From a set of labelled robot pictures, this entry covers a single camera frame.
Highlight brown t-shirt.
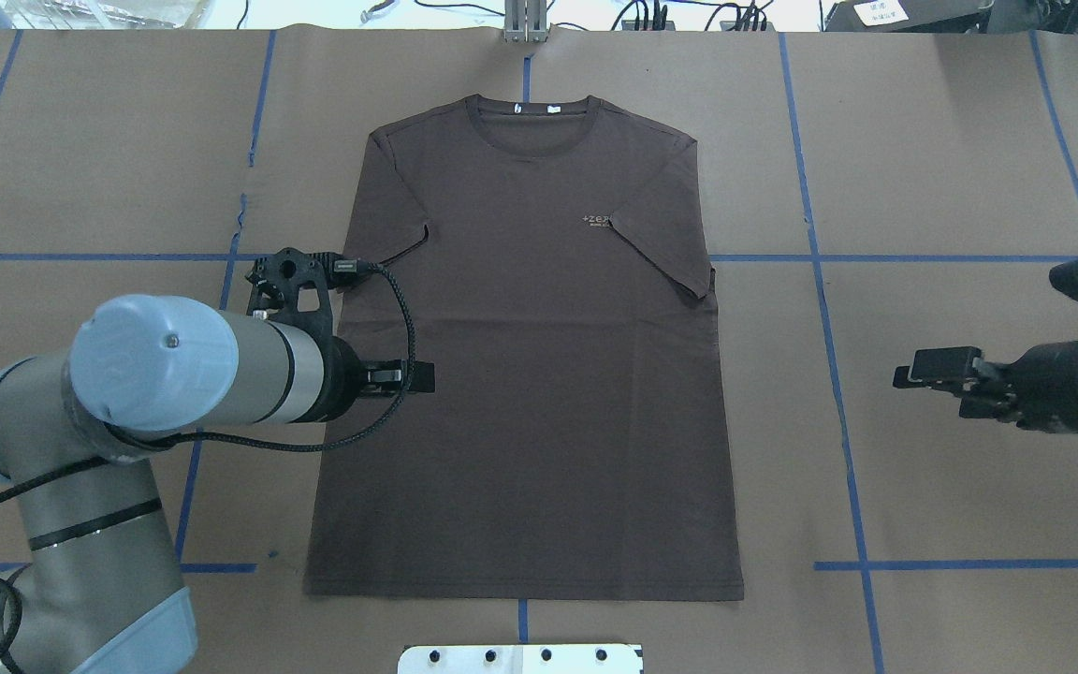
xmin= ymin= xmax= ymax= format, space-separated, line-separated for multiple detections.
xmin=303 ymin=95 xmax=745 ymax=602

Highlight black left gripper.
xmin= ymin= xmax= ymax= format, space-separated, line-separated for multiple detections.
xmin=333 ymin=338 xmax=436 ymax=418

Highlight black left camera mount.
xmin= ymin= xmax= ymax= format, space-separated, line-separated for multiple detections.
xmin=245 ymin=247 xmax=375 ymax=340

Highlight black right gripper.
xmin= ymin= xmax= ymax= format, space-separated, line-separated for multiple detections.
xmin=893 ymin=341 xmax=1078 ymax=432

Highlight aluminium frame post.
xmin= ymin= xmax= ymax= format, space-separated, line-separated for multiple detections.
xmin=503 ymin=0 xmax=550 ymax=43

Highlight metal grabber tongs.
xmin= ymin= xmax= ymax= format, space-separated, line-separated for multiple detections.
xmin=359 ymin=0 xmax=401 ymax=25

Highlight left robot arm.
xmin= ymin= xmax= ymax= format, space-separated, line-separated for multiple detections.
xmin=0 ymin=294 xmax=436 ymax=673

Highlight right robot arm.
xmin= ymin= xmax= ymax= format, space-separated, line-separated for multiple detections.
xmin=893 ymin=340 xmax=1078 ymax=435

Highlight black left camera cable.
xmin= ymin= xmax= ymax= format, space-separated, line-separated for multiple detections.
xmin=0 ymin=258 xmax=418 ymax=674

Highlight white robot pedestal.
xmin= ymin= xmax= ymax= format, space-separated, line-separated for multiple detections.
xmin=395 ymin=643 xmax=646 ymax=673

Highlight black box with label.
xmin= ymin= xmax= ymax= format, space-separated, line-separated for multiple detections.
xmin=823 ymin=1 xmax=994 ymax=35

